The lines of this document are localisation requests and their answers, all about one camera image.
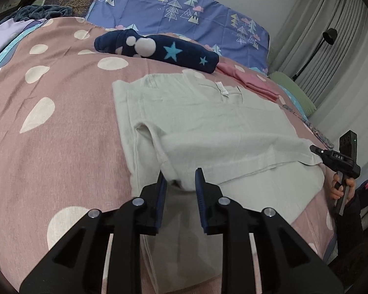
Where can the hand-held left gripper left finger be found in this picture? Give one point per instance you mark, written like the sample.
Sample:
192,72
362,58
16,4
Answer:
162,190

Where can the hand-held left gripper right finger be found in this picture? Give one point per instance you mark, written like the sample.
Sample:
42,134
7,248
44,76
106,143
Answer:
200,196

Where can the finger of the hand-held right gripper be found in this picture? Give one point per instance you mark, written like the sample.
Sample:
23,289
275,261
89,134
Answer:
319,152

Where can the light grey t-shirt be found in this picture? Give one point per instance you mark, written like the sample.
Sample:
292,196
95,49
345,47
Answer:
217,128

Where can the person's right forearm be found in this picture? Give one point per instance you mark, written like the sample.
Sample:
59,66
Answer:
352,220

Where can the person's right hand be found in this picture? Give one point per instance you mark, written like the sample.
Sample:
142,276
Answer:
335,191

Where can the multicoloured patterned garment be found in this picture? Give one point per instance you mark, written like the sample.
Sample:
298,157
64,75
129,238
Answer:
323,139

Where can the large green pillow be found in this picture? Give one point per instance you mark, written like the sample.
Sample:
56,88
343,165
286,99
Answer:
294,93

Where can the folded salmon garment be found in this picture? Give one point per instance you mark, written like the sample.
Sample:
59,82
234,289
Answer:
262,90

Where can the white curtain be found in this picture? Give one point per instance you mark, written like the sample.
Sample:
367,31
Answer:
349,67

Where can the pink polka dot blanket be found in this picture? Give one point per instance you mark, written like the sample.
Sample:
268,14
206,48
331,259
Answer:
64,147

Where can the black floor lamp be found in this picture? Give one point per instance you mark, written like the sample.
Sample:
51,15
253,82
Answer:
329,35

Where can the navy star fleece blanket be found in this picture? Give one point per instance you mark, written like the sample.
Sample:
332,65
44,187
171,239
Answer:
190,58

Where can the blue tree-print pillow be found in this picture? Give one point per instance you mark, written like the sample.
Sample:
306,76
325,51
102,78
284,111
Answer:
141,12

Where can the grey-blue fleece blanket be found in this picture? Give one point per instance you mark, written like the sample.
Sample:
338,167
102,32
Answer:
43,12

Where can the lavender cloth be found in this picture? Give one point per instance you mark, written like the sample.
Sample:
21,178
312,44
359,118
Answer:
6,36

